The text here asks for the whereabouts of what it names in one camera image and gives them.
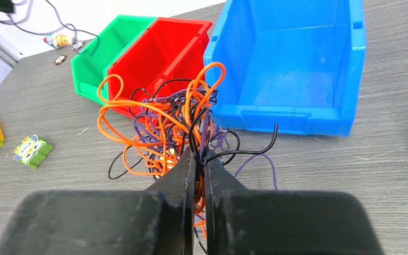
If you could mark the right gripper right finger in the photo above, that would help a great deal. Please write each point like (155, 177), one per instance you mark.
(244, 221)

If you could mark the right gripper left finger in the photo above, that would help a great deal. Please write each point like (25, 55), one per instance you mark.
(157, 220)

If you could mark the green owl toy tile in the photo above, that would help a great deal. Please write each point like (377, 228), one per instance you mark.
(32, 151)

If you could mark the blue plastic bin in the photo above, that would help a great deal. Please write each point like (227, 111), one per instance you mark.
(295, 64)

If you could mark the green plastic bin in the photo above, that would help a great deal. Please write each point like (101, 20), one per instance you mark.
(90, 65)

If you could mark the red plastic bin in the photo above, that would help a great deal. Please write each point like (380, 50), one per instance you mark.
(168, 52)

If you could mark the poker chip dark red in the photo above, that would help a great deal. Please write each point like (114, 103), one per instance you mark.
(60, 59)

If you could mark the poker chip blue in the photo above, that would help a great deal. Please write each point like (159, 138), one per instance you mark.
(78, 45)

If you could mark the clown figurine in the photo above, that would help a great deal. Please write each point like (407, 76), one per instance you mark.
(58, 40)

